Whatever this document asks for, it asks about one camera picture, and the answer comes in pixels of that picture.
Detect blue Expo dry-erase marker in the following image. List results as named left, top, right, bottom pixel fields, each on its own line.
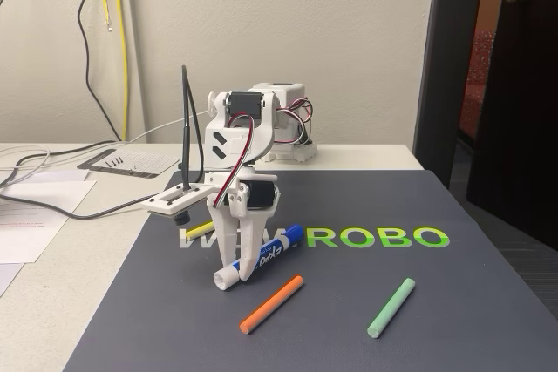
left=212, top=223, right=306, bottom=293

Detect yellow chalk stick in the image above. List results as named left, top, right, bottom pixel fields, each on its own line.
left=185, top=220, right=216, bottom=240

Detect orange chalk stick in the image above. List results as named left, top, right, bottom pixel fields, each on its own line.
left=238, top=274, right=305, bottom=335

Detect striped magnetic screw mat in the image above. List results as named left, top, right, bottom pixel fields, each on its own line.
left=77, top=148, right=180, bottom=179

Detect grey WOWROBO mat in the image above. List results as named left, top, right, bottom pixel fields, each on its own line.
left=63, top=169, right=558, bottom=372

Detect green chalk stick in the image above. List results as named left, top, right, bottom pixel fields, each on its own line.
left=366, top=276, right=416, bottom=339

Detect blank white paper sheet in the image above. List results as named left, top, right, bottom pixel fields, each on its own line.
left=30, top=170, right=91, bottom=183
left=0, top=179, right=99, bottom=201

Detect printed white paper sheet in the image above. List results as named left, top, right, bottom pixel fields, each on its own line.
left=0, top=196, right=85, bottom=265

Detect pale lavender paper sheet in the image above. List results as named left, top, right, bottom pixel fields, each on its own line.
left=0, top=261, right=26, bottom=298

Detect dark brown door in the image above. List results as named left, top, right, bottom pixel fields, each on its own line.
left=465, top=0, right=558, bottom=254

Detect white gripper camera module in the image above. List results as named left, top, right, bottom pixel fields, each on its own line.
left=139, top=184, right=214, bottom=225

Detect black camera cable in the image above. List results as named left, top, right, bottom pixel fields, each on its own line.
left=0, top=64, right=206, bottom=220

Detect thin white cable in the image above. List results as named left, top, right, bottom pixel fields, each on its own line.
left=0, top=108, right=210, bottom=186

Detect long yellow wire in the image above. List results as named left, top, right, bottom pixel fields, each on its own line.
left=112, top=0, right=130, bottom=141

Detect dark door frame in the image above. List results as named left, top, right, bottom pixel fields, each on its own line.
left=412, top=0, right=487, bottom=191

